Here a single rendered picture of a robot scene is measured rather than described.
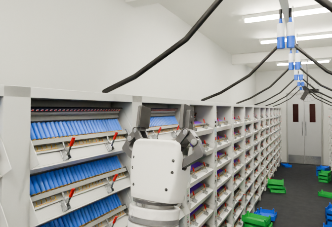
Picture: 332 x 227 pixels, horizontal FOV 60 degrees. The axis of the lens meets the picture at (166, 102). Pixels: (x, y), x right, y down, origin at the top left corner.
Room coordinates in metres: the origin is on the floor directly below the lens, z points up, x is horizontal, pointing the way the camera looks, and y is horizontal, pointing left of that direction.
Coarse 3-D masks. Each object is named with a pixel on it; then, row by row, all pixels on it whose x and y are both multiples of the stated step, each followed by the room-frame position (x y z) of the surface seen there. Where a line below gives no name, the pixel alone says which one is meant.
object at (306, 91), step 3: (306, 60) 6.34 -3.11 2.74; (306, 63) 6.34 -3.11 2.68; (306, 66) 6.34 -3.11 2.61; (306, 69) 6.34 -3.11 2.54; (306, 75) 6.35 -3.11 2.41; (306, 78) 6.35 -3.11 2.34; (300, 84) 6.16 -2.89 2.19; (297, 87) 6.17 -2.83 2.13; (303, 87) 6.14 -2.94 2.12; (309, 87) 6.06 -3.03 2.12; (315, 87) 6.01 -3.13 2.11; (306, 90) 6.14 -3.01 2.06; (312, 90) 6.07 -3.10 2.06; (318, 90) 5.99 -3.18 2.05; (300, 93) 6.14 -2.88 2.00; (303, 93) 6.16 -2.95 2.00; (306, 93) 6.12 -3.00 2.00; (303, 96) 6.15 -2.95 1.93; (303, 99) 6.14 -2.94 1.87
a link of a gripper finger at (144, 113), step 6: (138, 108) 0.53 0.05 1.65; (144, 108) 0.53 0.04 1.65; (138, 114) 0.52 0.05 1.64; (144, 114) 0.53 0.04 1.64; (150, 114) 0.55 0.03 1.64; (138, 120) 0.52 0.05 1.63; (144, 120) 0.53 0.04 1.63; (138, 126) 0.52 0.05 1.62; (144, 126) 0.53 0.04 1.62; (144, 132) 0.54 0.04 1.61; (132, 138) 0.53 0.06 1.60
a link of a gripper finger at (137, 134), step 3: (132, 129) 0.53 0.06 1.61; (135, 129) 0.52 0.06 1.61; (138, 129) 0.52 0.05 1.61; (132, 132) 0.53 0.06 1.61; (135, 132) 0.52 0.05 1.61; (138, 132) 0.52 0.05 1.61; (135, 135) 0.52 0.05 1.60; (138, 135) 0.52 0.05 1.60; (141, 135) 0.52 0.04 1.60; (144, 135) 0.54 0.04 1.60; (147, 135) 0.53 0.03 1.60; (135, 138) 0.52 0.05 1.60; (138, 138) 0.51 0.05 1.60; (141, 138) 0.51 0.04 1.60; (144, 138) 0.52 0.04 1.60; (147, 138) 0.53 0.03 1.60
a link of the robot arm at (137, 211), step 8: (136, 208) 0.45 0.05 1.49; (144, 208) 0.45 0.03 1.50; (152, 208) 0.45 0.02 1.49; (160, 208) 0.45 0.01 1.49; (168, 208) 0.46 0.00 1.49; (176, 208) 0.48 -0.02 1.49; (128, 216) 0.47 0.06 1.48; (136, 216) 0.45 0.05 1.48; (144, 216) 0.44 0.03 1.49; (152, 216) 0.44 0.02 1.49; (160, 216) 0.44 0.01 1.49; (168, 216) 0.45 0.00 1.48; (176, 216) 0.46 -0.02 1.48; (144, 224) 0.44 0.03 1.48; (152, 224) 0.44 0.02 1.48; (160, 224) 0.44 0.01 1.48; (168, 224) 0.45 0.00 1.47; (176, 224) 0.46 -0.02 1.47
